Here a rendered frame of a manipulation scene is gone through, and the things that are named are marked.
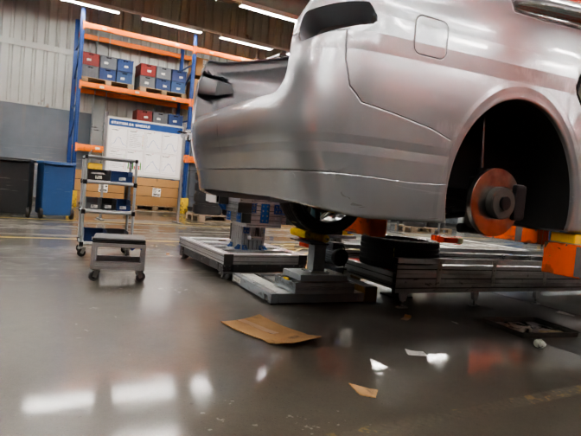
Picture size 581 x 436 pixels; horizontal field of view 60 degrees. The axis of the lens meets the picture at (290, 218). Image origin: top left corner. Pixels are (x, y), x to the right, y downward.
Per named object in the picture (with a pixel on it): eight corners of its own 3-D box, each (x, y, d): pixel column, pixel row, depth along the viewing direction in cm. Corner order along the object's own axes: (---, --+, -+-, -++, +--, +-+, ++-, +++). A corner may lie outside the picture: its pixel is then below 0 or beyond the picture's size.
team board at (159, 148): (100, 221, 900) (108, 110, 890) (96, 218, 944) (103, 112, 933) (182, 224, 975) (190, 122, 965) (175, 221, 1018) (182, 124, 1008)
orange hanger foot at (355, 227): (368, 236, 401) (373, 192, 399) (335, 229, 448) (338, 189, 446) (386, 237, 408) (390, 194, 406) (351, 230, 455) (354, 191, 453)
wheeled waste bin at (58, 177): (39, 218, 846) (43, 160, 840) (31, 215, 897) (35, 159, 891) (73, 219, 878) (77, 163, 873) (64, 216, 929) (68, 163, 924)
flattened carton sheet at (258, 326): (284, 350, 262) (285, 343, 262) (220, 323, 302) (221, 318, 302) (323, 341, 283) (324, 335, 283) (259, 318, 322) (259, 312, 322)
